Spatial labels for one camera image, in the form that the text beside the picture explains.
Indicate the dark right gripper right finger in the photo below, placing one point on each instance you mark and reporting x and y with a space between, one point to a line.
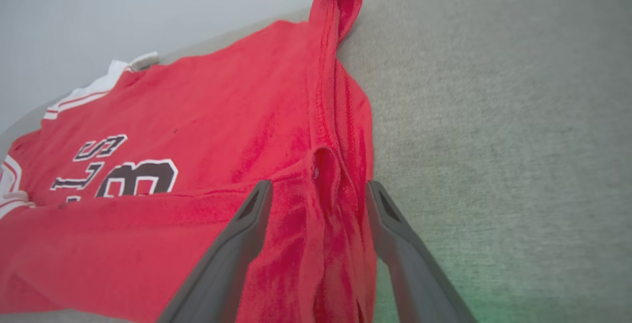
414 273

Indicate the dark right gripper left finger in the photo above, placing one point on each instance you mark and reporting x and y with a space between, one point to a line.
232 259

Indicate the red Bulls basketball jersey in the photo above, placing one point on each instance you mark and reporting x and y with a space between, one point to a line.
197 115

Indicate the grey fabric sofa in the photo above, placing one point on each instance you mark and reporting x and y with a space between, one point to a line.
493 115

